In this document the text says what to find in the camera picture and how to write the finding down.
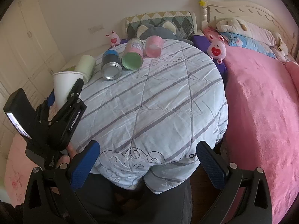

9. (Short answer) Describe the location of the diamond pattern quilted cushion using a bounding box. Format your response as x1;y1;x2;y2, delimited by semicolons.
123;11;197;39

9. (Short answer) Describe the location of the white paper cup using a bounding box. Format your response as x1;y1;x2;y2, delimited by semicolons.
53;71;83;110

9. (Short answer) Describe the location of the hot pink bed blanket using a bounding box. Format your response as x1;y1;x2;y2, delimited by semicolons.
224;46;298;223

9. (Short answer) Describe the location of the white wall socket plate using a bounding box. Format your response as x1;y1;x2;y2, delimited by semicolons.
88;24;104;34

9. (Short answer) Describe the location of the blue cartoon pillow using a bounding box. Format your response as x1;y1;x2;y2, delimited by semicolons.
220;32;276;58

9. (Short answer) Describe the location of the pink bunny toy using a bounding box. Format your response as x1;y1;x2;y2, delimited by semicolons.
106;30;121;48
207;34;226;64

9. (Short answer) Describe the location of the pink plastic cup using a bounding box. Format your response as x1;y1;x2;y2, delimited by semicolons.
145;35;164;58

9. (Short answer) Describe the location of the cream wooden headboard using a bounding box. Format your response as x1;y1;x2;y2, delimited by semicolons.
198;0;298;59

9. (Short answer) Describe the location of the white wardrobe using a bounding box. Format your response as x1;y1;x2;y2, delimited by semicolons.
0;0;67;169

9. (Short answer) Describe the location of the rolled pink blanket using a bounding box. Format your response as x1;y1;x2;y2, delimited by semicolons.
285;61;299;93

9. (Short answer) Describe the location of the grey cat plush cushion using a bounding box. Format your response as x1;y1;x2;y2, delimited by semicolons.
135;21;194;46

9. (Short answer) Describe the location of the blue black CoolTowel can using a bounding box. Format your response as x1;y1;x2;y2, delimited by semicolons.
101;50;123;80

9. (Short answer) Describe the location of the pink bunny toy right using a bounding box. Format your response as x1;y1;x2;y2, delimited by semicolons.
207;34;226;64

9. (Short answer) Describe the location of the striped white folded quilt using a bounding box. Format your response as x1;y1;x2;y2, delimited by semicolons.
71;39;228;194

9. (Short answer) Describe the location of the person's left hand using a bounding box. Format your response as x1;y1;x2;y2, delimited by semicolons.
56;142;77;168

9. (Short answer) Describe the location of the pale green frosted cup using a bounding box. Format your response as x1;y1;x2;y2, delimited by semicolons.
75;55;96;84

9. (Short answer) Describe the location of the light pink folded blanket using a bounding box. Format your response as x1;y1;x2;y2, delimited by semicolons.
4;133;34;207

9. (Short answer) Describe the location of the pink bunny toy left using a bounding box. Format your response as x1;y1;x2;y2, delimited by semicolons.
106;30;121;48

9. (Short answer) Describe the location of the pink green glass jar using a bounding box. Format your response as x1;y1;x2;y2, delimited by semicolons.
121;38;144;70

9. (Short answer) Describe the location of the cream plush dog toy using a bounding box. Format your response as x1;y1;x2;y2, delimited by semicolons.
216;18;288;55

